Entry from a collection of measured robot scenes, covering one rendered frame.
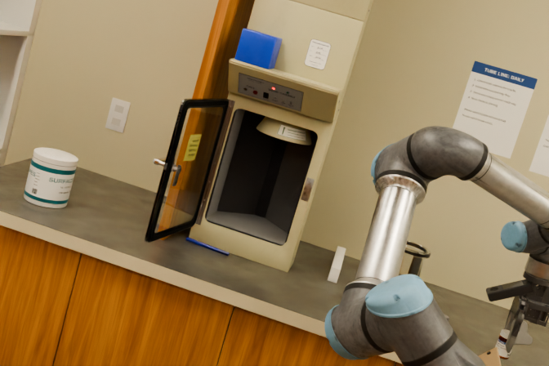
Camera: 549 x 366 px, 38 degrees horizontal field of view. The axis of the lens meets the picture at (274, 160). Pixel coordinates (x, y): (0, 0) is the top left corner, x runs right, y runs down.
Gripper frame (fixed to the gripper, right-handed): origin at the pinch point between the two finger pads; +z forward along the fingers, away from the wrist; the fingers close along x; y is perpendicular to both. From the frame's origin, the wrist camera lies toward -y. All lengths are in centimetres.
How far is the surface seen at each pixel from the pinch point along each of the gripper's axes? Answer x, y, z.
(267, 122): 28, -80, -34
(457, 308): 41.9, -6.6, 6.9
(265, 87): 17, -81, -45
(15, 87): 67, -175, -15
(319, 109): 17, -65, -44
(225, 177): 36, -89, -13
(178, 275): -6, -88, 8
